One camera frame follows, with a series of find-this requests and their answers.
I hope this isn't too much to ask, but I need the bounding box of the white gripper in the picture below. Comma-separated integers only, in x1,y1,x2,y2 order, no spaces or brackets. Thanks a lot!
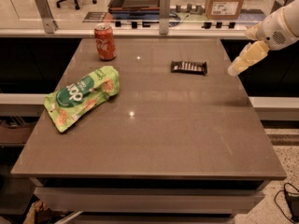
227,9,288,77

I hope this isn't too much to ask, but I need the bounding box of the black rxbar chocolate bar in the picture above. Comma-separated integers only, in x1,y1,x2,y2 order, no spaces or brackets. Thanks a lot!
171,61,207,76

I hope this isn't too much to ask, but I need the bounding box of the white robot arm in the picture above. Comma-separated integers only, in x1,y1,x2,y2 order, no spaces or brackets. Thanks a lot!
227,0,299,77

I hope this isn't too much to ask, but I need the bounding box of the green rice chip bag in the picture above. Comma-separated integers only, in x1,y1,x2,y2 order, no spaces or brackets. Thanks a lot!
44,66,120,133

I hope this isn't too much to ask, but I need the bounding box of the cardboard box with label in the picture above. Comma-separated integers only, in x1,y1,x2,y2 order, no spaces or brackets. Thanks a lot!
205,0,244,20

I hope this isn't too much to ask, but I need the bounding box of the orange soda can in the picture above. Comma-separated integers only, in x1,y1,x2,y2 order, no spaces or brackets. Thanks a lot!
94,23,116,61

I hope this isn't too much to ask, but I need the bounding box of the grey table drawer unit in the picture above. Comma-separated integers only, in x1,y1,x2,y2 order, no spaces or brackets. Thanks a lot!
29,177,270,224

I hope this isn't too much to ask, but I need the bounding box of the middle metal glass post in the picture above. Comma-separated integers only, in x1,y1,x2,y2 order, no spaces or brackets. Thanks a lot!
159,0,170,35

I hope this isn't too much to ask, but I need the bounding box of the metal glass post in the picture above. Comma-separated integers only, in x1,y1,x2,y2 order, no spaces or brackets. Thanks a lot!
35,0,58,34
159,0,170,35

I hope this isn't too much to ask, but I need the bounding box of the left metal glass post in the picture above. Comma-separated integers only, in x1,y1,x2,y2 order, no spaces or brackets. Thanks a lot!
35,0,58,34

